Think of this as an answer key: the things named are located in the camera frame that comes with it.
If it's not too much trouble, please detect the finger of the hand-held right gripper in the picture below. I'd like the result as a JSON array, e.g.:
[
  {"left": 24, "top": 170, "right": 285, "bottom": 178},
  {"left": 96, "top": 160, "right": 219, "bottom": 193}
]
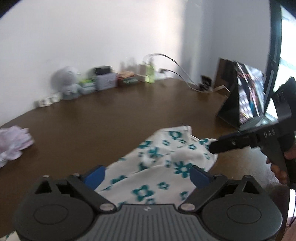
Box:
[{"left": 209, "top": 130, "right": 262, "bottom": 155}]

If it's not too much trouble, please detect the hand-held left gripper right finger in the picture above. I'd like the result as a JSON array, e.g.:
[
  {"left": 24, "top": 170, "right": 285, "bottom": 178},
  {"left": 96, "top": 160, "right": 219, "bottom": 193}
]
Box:
[{"left": 180, "top": 166, "right": 266, "bottom": 212}]

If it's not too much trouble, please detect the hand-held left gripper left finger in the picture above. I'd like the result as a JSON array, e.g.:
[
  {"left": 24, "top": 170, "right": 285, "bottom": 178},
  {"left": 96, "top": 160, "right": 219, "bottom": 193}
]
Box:
[{"left": 33, "top": 165, "right": 117, "bottom": 212}]

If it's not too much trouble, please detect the white green-flowered garment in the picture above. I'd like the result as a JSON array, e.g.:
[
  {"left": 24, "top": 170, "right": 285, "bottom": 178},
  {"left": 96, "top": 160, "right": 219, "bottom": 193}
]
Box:
[{"left": 5, "top": 125, "right": 218, "bottom": 241}]

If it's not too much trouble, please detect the person's right hand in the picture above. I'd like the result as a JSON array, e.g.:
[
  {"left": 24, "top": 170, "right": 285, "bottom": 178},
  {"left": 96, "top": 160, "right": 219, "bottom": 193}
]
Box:
[{"left": 266, "top": 139, "right": 296, "bottom": 185}]

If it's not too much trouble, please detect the laptop in stand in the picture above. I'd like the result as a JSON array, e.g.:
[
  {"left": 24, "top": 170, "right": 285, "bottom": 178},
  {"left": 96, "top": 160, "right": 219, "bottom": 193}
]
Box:
[{"left": 216, "top": 58, "right": 278, "bottom": 129}]

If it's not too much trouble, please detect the black power adapter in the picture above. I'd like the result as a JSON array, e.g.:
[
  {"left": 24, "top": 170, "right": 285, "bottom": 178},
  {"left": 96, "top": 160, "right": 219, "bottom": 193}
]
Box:
[{"left": 199, "top": 75, "right": 212, "bottom": 91}]

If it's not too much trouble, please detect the pink floral garment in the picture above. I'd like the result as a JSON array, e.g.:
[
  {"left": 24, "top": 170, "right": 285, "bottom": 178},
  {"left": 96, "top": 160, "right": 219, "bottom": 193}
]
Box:
[{"left": 0, "top": 126, "right": 35, "bottom": 169}]

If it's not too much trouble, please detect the white clip gadget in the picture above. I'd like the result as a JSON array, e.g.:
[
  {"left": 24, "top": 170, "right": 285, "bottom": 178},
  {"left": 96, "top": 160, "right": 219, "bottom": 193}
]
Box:
[{"left": 35, "top": 93, "right": 61, "bottom": 108}]

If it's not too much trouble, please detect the lilac tin box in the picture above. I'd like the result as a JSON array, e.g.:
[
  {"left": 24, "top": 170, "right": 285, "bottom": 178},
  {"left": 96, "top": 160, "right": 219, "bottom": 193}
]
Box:
[{"left": 95, "top": 73, "right": 117, "bottom": 91}]

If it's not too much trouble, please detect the white robot-shaped speaker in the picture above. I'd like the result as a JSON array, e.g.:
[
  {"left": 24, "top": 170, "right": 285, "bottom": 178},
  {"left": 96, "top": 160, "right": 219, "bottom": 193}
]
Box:
[{"left": 51, "top": 66, "right": 82, "bottom": 100}]

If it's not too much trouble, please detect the dark red box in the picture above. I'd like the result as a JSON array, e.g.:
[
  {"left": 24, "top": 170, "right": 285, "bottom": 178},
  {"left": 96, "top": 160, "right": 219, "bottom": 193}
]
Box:
[{"left": 117, "top": 75, "right": 139, "bottom": 88}]

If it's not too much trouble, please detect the small black box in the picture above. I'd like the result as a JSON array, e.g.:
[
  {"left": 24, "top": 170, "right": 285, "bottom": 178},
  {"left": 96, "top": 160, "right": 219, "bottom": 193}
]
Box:
[{"left": 92, "top": 66, "right": 112, "bottom": 76}]

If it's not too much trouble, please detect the orange snack packet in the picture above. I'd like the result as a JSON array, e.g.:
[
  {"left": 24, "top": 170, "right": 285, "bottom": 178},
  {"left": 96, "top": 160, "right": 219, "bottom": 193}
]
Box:
[{"left": 117, "top": 70, "right": 136, "bottom": 78}]

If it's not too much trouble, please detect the green spray bottle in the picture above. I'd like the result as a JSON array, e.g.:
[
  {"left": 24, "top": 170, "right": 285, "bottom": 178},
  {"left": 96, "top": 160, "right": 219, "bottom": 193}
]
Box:
[{"left": 144, "top": 59, "right": 155, "bottom": 83}]

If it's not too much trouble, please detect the white charger block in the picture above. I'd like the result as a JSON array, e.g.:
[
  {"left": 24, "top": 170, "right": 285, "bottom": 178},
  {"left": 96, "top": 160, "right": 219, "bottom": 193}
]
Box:
[{"left": 139, "top": 64, "right": 148, "bottom": 82}]

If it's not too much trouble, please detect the black window frame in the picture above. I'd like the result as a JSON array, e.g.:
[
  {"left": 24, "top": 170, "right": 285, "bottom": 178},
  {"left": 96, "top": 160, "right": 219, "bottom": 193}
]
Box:
[{"left": 264, "top": 0, "right": 283, "bottom": 114}]

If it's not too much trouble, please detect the white cable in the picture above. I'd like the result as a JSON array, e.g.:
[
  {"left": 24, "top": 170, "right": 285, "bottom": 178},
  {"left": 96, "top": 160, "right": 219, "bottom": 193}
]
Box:
[{"left": 143, "top": 53, "right": 226, "bottom": 93}]

